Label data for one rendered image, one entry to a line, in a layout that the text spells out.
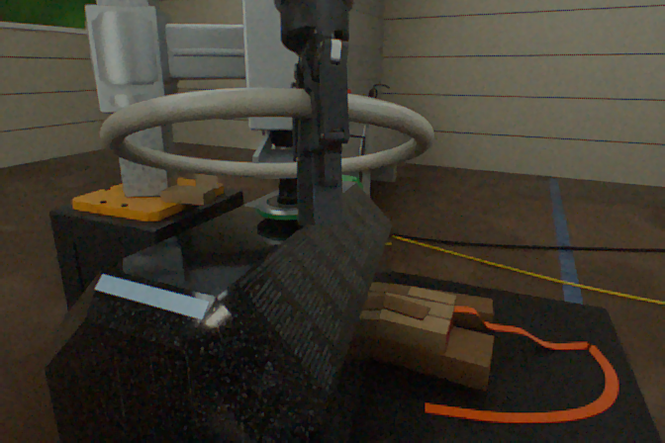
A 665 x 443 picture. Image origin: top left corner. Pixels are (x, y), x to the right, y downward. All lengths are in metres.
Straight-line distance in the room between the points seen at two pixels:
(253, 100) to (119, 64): 1.47
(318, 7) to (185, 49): 1.47
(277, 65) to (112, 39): 0.84
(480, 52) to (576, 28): 1.08
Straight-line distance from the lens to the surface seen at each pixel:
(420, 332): 1.98
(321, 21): 0.45
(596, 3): 6.03
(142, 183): 2.01
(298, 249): 1.23
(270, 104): 0.44
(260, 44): 1.23
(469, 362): 2.00
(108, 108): 1.96
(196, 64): 1.91
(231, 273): 1.05
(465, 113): 6.04
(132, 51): 1.87
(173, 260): 1.16
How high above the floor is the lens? 1.32
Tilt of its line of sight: 16 degrees down
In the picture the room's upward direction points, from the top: straight up
